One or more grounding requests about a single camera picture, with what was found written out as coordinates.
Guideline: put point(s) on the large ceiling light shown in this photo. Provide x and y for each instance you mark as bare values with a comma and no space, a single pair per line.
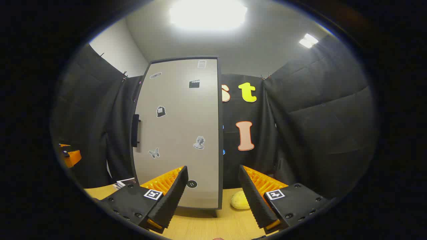
208,13

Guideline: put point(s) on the black backdrop cloth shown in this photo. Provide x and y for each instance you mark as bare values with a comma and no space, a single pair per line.
317,116

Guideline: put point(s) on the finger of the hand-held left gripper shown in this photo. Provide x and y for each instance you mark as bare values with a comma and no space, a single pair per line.
73,158

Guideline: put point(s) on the small ceiling light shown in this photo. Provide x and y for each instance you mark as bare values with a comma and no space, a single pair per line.
308,40

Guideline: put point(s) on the yellow sponge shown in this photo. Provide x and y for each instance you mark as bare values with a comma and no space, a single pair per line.
238,201

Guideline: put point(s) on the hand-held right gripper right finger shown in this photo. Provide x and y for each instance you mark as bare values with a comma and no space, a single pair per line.
255,203

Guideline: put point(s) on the grey cabinet door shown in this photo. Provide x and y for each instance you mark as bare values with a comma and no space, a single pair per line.
180,126

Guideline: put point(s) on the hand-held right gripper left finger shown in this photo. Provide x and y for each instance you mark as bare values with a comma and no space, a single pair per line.
173,200

